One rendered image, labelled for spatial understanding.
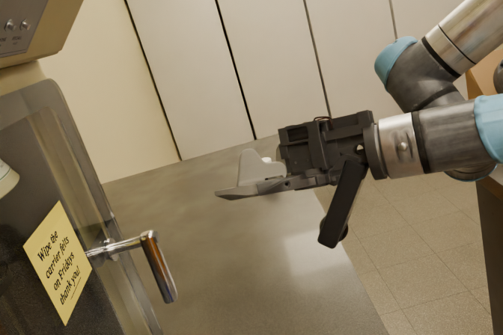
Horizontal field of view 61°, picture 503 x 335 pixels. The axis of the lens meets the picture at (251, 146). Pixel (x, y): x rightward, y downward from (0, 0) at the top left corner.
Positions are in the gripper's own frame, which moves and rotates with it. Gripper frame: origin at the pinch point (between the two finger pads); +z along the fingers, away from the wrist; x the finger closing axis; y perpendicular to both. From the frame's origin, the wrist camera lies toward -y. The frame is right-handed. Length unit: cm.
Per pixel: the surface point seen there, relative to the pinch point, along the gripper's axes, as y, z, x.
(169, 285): -8.0, 3.2, 15.2
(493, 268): -36, -33, -76
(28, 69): 16.8, 8.2, 24.2
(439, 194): -38, -18, -237
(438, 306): -72, -11, -144
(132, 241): -2.3, 4.9, 17.9
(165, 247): -11.6, 35.5, -27.6
